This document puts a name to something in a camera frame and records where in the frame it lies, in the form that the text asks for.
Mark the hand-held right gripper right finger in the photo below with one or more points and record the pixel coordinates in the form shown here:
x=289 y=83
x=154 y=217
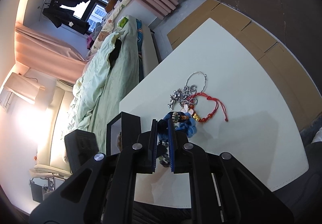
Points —
x=171 y=148

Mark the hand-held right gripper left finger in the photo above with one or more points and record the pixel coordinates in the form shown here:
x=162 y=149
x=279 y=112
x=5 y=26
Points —
x=154 y=148

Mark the blue fabric scrunchie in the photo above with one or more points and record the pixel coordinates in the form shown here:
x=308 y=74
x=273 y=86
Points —
x=190 y=128

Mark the black jewelry box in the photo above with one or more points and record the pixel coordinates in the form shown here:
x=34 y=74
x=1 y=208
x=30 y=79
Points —
x=130 y=124

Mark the cream padded headboard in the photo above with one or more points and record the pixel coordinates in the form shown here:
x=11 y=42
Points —
x=60 y=123

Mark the dark bedside table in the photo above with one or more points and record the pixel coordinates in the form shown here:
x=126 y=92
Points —
x=41 y=188

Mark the light green duvet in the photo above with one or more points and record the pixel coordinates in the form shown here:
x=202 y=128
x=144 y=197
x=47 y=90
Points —
x=98 y=75

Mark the silver bangle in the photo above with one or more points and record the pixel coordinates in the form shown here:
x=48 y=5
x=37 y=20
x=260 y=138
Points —
x=192 y=75

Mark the cream cloth cover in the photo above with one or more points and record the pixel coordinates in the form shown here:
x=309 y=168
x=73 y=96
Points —
x=24 y=85

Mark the bed with green sheet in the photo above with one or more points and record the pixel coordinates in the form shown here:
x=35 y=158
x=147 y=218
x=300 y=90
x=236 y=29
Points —
x=123 y=68

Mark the white air conditioner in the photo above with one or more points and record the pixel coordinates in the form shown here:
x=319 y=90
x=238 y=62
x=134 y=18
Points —
x=6 y=100

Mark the white low table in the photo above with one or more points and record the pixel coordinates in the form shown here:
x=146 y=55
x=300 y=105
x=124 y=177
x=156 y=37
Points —
x=239 y=83

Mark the black garment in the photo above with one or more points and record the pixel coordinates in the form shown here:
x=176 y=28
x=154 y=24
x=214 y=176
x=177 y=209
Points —
x=115 y=53

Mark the pink plush toy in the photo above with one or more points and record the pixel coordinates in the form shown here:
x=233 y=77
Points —
x=90 y=41

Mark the cartoon printed blanket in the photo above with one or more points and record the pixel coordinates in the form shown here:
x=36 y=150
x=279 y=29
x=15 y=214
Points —
x=105 y=30

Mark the grey blue plush toy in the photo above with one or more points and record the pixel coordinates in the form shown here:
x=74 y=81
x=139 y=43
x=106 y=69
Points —
x=98 y=28

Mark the flattened cardboard sheet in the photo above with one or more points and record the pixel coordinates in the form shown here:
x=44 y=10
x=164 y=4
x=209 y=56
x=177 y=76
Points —
x=191 y=23
x=294 y=80
x=259 y=38
x=232 y=16

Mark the green tissue pack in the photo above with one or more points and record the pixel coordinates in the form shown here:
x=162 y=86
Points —
x=123 y=22

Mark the window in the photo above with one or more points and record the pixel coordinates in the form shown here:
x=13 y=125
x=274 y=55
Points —
x=96 y=14

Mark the row of hanging dark clothes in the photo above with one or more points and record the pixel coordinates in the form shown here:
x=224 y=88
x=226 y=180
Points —
x=68 y=2

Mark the brown plush bear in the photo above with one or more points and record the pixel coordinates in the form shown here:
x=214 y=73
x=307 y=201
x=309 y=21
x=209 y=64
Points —
x=111 y=4

